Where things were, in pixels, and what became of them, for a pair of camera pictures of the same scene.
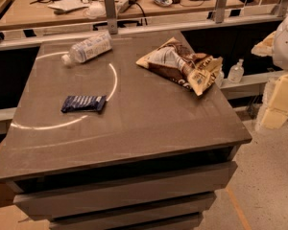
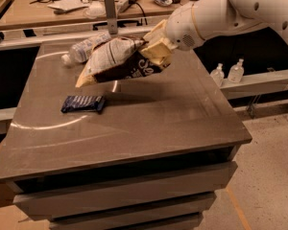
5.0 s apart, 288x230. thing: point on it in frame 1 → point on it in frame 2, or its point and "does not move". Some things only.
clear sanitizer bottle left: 219,80 does not move
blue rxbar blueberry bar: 84,103 does not move
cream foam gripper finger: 266,47 → 157,34
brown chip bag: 197,72 → 121,57
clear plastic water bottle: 94,46 does not move
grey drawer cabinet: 139,137 does not move
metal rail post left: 110,13 does not move
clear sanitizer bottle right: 236,72 does not move
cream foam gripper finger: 279,100 → 159,53
